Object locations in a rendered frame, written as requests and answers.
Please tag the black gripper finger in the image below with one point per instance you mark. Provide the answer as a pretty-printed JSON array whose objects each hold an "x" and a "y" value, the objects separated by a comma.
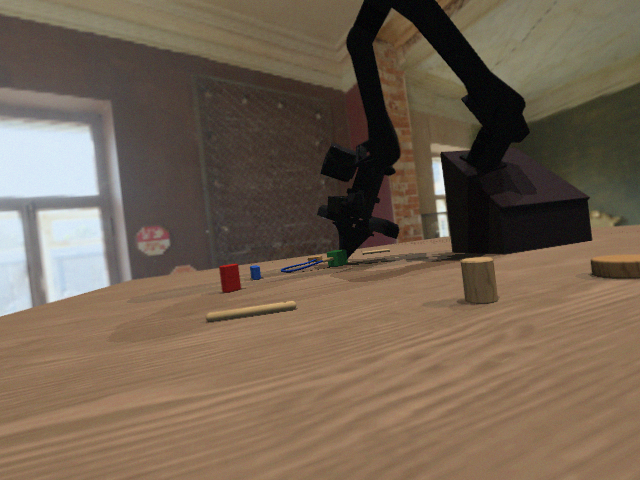
[
  {"x": 343, "y": 231},
  {"x": 356, "y": 238}
]

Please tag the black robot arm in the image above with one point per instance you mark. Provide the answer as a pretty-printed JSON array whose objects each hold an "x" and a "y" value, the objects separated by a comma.
[{"x": 496, "y": 105}]

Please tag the short wooden cylinder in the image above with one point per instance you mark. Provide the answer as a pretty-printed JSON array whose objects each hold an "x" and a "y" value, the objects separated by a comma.
[{"x": 479, "y": 280}]

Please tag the blue block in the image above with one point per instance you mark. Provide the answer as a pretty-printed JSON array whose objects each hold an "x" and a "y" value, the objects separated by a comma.
[{"x": 255, "y": 272}]

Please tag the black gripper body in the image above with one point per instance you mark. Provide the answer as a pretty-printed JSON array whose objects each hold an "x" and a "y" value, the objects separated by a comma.
[{"x": 369, "y": 223}]

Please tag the green block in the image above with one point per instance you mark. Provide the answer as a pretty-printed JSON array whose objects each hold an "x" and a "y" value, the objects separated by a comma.
[{"x": 340, "y": 258}]

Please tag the red block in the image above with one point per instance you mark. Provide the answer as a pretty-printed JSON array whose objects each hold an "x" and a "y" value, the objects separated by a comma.
[{"x": 229, "y": 276}]

